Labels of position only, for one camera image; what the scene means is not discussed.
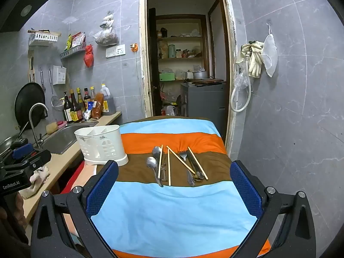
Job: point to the orange seasoning packet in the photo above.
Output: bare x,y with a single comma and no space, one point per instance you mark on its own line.
97,107

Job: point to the white wall basket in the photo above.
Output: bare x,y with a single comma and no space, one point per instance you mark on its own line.
43,39

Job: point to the metal wall shelf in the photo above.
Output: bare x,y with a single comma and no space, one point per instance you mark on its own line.
72,52

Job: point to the wooden shelf unit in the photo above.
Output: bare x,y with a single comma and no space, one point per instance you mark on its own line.
182,39

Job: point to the white plastic utensil holder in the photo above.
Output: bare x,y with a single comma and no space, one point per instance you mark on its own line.
102,147

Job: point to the dark sauce bottle yellow cap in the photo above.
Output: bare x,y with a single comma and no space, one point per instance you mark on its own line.
79,99

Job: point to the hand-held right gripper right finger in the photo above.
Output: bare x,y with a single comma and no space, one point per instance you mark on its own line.
246,190

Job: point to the aluminium pot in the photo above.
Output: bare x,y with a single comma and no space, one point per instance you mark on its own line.
200,75

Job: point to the wooden wall holder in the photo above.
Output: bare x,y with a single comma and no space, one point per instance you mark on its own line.
31,67

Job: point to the dark sauce bottle yellow label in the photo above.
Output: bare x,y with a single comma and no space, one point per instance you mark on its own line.
74,110

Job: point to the grey washing machine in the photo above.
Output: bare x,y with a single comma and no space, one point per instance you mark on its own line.
207,102

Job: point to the black wok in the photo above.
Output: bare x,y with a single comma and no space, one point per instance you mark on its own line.
28,102

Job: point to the slim bottle yellow cap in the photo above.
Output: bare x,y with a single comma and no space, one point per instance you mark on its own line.
92,94

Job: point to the steel sink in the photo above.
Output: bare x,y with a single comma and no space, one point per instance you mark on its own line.
64,137

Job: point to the large oil jug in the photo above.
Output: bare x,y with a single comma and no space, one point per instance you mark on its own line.
108,99

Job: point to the green box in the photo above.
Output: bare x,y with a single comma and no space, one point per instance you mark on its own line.
167,76

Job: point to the red plastic bag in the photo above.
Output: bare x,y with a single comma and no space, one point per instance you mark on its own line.
88,56

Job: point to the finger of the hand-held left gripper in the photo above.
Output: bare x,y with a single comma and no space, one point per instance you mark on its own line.
40,158
22,150

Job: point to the black range hood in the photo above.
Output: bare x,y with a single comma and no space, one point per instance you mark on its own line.
24,10

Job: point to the yellow sponge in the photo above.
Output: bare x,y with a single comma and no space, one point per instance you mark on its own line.
52,128

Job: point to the white wall box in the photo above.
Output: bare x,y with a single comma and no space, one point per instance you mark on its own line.
59,75

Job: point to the dark pump bottle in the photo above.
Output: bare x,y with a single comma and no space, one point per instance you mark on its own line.
66,110

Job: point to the steel faucet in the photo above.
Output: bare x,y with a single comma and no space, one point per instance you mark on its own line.
32,123

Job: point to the white rag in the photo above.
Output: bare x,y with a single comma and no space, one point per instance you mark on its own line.
36,182

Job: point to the dark wooden door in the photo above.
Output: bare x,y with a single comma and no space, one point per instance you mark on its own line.
153,59

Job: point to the striped blanket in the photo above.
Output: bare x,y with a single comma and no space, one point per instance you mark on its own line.
161,215

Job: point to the blue and white packet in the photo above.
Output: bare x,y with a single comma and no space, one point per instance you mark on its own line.
88,113

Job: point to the dark sauce bottle red cap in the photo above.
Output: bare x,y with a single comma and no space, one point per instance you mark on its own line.
86,96

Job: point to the hanging steel utensil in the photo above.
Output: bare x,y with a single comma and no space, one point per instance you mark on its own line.
42,80

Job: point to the orange plug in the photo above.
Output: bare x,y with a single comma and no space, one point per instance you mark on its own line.
134,47

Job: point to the pink cloth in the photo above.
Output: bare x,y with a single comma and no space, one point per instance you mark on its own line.
62,123

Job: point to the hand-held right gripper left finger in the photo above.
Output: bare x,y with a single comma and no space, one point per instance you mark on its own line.
103,188

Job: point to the white wall socket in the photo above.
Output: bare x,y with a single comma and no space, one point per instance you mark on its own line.
115,51

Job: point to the steel fork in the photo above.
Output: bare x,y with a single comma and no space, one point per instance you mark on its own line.
183,156

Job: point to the clear bag of dried goods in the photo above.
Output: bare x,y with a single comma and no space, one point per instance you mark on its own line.
106,37

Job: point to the yellow packet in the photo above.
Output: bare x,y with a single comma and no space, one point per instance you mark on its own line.
69,42

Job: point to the door frame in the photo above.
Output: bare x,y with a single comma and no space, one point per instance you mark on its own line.
143,59

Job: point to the green canister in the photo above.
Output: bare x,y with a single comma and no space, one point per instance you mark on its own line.
172,51

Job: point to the white floor jug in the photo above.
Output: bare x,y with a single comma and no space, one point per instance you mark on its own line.
168,110

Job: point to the red packet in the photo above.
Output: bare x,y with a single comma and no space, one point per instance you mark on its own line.
78,39

